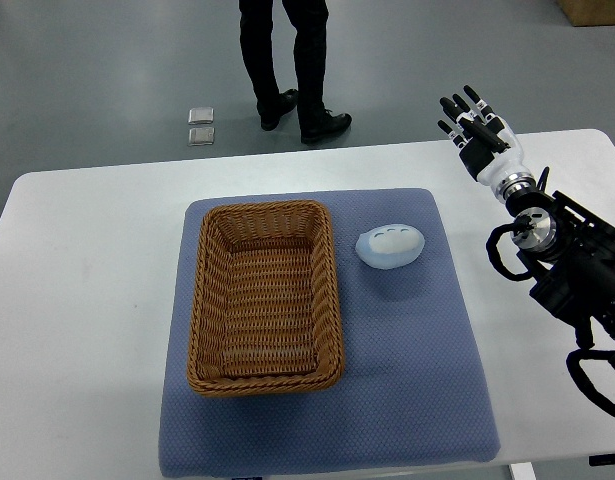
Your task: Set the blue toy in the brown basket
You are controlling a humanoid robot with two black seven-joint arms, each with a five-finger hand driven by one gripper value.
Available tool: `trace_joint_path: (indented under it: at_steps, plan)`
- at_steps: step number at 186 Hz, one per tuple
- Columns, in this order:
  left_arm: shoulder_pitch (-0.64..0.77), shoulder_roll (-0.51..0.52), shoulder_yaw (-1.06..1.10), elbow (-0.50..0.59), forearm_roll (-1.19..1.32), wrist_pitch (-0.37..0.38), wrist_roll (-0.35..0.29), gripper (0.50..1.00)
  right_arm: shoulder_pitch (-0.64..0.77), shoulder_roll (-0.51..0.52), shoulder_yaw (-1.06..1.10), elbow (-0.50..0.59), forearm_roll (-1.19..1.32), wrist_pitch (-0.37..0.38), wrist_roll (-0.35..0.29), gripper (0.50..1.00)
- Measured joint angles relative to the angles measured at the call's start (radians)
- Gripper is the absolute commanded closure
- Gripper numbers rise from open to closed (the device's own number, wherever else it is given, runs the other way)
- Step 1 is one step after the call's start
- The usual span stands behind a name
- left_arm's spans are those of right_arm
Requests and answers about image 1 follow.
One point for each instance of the lower silver floor plate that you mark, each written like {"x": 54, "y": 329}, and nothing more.
{"x": 201, "y": 136}

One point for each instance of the upper silver floor plate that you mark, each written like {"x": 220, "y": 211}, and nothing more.
{"x": 200, "y": 115}

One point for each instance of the blue quilted mat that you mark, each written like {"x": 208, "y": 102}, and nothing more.
{"x": 412, "y": 392}

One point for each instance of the brown wicker basket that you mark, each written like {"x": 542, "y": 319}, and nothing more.
{"x": 265, "y": 316}

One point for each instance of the silver floor plate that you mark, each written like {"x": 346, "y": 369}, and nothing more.
{"x": 200, "y": 115}
{"x": 201, "y": 136}

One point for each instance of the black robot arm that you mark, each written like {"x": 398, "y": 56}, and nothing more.
{"x": 567, "y": 250}

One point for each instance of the white table leg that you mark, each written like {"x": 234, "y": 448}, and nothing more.
{"x": 522, "y": 471}

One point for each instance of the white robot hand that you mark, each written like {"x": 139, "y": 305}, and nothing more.
{"x": 490, "y": 152}

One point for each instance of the cardboard box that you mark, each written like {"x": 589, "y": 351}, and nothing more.
{"x": 586, "y": 13}

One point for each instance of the light blue plush toy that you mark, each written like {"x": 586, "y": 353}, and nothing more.
{"x": 390, "y": 246}

